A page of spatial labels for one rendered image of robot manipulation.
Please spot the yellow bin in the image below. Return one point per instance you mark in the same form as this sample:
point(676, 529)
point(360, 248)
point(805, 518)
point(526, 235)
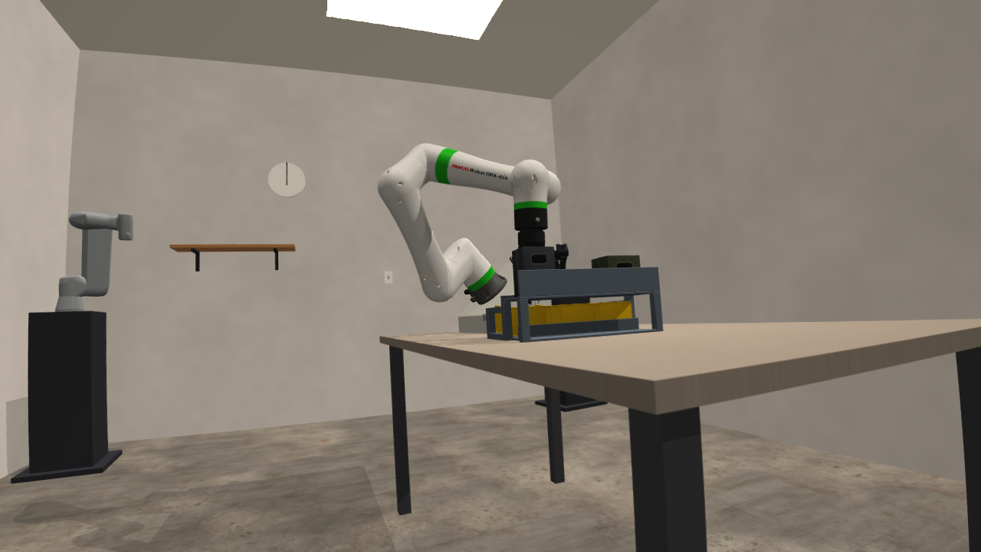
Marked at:
point(565, 313)
point(537, 315)
point(613, 310)

